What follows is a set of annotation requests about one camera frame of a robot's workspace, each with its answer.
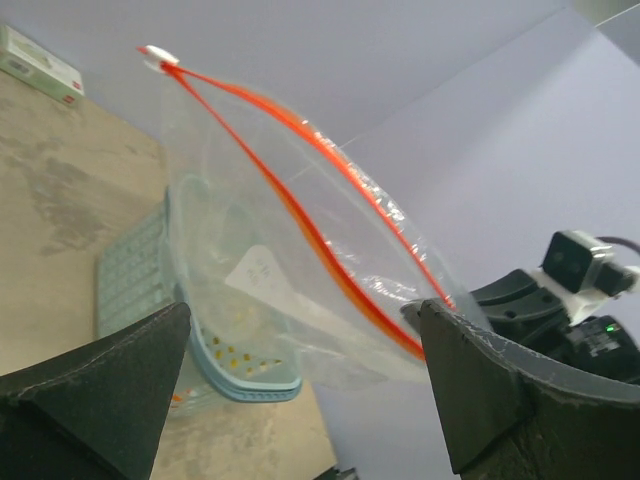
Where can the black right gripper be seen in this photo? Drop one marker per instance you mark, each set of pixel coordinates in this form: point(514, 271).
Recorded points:
point(519, 309)

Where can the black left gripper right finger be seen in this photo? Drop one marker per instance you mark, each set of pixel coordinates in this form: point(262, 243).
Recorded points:
point(508, 412)

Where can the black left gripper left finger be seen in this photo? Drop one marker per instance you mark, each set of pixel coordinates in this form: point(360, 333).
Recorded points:
point(97, 411)

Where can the light blue plastic basket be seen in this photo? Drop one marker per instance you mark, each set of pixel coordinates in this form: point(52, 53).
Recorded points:
point(136, 277)

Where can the small green white box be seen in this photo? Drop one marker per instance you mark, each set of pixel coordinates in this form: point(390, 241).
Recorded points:
point(30, 63)

